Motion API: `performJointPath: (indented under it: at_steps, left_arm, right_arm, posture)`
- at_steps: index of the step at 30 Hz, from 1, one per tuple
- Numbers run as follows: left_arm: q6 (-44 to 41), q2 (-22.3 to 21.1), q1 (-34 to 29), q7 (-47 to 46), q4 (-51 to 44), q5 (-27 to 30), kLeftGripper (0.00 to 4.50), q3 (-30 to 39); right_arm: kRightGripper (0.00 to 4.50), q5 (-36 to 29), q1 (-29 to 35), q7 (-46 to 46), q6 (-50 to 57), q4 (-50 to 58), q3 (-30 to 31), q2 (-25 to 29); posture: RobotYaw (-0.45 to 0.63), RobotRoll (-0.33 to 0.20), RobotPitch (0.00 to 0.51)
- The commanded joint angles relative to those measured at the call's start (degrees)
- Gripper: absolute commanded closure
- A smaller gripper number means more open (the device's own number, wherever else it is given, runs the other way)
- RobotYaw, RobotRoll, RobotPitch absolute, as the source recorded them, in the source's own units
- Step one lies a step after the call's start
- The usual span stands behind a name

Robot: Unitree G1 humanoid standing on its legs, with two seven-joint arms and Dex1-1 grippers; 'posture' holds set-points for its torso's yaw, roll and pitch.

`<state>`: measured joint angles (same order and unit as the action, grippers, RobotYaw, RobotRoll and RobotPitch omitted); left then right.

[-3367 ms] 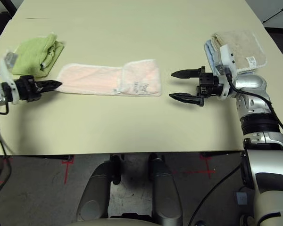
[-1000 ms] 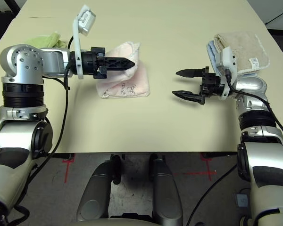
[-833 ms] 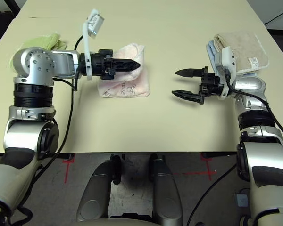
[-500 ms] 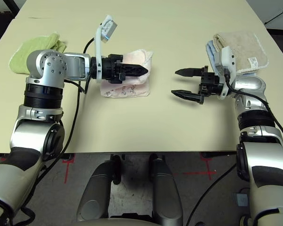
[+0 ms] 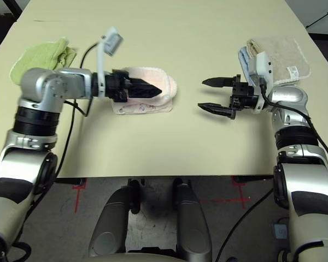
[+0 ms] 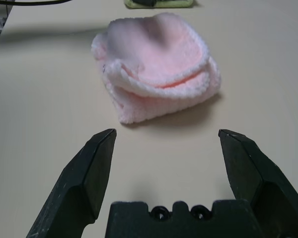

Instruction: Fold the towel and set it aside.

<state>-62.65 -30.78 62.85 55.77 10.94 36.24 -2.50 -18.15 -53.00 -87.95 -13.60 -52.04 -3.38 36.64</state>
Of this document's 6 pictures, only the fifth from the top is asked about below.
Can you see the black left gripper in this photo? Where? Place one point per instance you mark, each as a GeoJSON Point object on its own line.
{"type": "Point", "coordinates": [116, 86]}

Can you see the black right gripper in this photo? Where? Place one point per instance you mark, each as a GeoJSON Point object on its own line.
{"type": "Point", "coordinates": [244, 95]}

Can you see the pink terry towel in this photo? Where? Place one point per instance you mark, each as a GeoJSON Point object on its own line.
{"type": "Point", "coordinates": [153, 73]}

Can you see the light blue folded towel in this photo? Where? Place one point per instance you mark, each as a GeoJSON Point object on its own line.
{"type": "Point", "coordinates": [244, 62]}

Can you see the beige folded towel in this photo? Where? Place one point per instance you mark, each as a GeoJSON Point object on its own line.
{"type": "Point", "coordinates": [284, 52]}

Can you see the green folded towel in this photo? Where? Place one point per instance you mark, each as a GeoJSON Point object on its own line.
{"type": "Point", "coordinates": [38, 54]}

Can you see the grey right robot leg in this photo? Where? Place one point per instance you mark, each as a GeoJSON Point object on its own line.
{"type": "Point", "coordinates": [192, 223]}

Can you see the grey robot leg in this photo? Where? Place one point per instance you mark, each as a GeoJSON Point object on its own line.
{"type": "Point", "coordinates": [109, 223]}
{"type": "Point", "coordinates": [192, 223]}

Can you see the grey left robot leg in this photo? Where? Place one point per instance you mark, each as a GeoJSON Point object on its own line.
{"type": "Point", "coordinates": [109, 223]}

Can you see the small grey floor box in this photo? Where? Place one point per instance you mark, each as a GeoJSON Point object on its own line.
{"type": "Point", "coordinates": [279, 231]}

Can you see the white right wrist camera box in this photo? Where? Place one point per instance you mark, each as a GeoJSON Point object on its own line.
{"type": "Point", "coordinates": [262, 62]}

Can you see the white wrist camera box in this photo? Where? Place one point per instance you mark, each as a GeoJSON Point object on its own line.
{"type": "Point", "coordinates": [113, 41]}
{"type": "Point", "coordinates": [262, 62]}

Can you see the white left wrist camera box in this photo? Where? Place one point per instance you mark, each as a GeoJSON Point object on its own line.
{"type": "Point", "coordinates": [113, 41]}

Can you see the black metal frame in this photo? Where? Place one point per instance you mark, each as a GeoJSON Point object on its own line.
{"type": "Point", "coordinates": [16, 6]}
{"type": "Point", "coordinates": [317, 13]}

